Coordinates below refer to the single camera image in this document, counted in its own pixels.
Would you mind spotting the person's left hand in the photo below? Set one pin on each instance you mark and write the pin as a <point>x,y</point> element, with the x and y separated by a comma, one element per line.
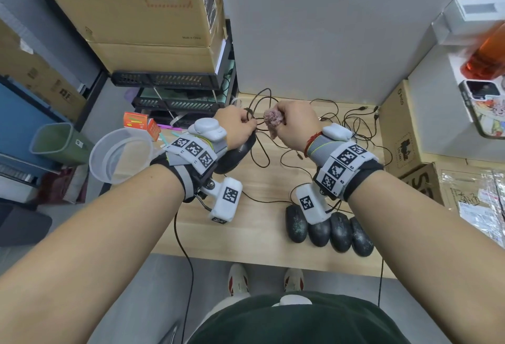
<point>236,126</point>

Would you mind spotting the person's right hand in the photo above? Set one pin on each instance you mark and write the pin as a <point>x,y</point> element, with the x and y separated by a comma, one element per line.
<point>302,124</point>

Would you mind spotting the pink fluffy wiping cloth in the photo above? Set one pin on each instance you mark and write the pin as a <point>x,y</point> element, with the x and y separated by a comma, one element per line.
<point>273,118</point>

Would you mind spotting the black computer mouse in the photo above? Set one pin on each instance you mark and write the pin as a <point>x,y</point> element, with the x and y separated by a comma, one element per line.
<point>319,234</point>
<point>296,227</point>
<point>234,160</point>
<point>341,234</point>
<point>362,240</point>

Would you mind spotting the person's left forearm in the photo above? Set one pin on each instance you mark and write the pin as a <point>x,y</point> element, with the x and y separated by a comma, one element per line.
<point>79,257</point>

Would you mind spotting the person's right forearm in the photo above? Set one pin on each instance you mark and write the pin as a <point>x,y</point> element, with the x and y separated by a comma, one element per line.
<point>434,257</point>

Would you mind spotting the person's left shoe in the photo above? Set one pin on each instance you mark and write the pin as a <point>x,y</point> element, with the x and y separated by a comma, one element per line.
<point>238,279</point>

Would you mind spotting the person's beige trousers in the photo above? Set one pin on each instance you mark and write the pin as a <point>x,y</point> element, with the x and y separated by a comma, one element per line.
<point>215,310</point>

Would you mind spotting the person's dark shirt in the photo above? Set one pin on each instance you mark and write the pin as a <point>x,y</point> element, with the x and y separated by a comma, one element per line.
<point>284,320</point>

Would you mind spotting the grey left wrist sleeve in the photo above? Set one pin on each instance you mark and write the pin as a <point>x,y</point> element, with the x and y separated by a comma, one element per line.
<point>221,149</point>

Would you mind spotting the grey wrist sleeve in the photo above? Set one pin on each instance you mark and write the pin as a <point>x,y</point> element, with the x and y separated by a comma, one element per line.
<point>323,150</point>
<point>221,149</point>

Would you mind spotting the white left wrist puck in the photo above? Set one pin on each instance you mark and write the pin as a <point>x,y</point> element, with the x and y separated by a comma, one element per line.
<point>207,129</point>

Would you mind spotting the white wrist puck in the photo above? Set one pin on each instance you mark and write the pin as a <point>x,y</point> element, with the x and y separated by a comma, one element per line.
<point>337,132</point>
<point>207,129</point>

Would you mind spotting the grey right wrist sleeve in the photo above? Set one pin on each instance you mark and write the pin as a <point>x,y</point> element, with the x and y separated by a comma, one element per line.
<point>323,150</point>

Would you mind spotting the white right wrist puck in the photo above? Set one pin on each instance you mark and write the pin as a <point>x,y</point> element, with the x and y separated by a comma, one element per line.
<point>337,132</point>

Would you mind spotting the purple plastic strip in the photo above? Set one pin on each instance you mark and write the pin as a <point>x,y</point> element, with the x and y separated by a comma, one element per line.
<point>171,128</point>

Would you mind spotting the teal pen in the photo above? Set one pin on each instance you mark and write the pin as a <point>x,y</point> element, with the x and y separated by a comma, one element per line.
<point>163,139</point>

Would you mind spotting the plain orange small box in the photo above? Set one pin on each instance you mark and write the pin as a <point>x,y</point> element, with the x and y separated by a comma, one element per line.
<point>153,129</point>

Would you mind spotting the black stacked tray rack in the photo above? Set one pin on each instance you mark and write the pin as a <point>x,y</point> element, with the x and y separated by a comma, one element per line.
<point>165,79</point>

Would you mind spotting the small stamped cardboard box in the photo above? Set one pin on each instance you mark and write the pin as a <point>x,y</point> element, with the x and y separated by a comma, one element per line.
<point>398,126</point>

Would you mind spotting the orange box with green print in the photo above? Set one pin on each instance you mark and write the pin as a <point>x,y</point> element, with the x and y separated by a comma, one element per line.
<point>135,120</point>

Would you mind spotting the plain cardboard box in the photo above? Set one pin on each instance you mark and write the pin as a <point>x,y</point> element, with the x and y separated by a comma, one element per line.
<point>150,57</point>

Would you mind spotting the large white box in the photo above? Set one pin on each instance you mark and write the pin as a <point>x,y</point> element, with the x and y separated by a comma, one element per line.
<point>434,114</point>

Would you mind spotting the clear plastic basin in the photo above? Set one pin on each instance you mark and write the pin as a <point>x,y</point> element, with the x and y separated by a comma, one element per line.
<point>101,158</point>

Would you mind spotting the white chest device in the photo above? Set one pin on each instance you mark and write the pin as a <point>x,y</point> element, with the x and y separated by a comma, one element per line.
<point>292,300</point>

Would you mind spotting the large stamped cardboard box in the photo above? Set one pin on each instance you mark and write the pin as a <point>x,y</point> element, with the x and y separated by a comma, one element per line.
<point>102,8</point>

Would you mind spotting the cardboard box with black logo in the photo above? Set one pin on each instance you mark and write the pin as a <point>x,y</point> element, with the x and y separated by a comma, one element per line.
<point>469,193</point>

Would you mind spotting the phone with colourful case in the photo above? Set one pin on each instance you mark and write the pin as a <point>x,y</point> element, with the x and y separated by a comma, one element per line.
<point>485,111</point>

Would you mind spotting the dark red bag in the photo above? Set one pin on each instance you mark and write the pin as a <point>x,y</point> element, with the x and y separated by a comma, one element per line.
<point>61,184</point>

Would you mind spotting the green trash bin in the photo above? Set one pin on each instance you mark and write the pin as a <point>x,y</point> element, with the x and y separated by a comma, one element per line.
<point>51,142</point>

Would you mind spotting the small white boxes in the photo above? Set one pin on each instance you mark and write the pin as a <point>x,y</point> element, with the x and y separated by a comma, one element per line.
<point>457,20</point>

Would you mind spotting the orange bottle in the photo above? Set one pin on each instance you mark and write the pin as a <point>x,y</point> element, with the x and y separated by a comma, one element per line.
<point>487,55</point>

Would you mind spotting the cardboard box with small prints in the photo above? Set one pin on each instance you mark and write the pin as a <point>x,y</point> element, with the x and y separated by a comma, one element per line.
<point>35,79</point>

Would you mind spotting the blue panel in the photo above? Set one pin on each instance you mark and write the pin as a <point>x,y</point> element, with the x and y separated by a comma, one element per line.
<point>21,122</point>

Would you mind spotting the grey slatted panel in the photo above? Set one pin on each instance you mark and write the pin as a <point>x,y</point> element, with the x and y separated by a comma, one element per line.
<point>15,176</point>

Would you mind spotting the dark grey padded seat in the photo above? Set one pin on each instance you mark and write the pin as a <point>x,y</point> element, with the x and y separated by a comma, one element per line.
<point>21,225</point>

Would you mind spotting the left wrist camera rig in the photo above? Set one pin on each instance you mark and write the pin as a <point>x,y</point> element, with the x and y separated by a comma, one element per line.
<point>229,199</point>

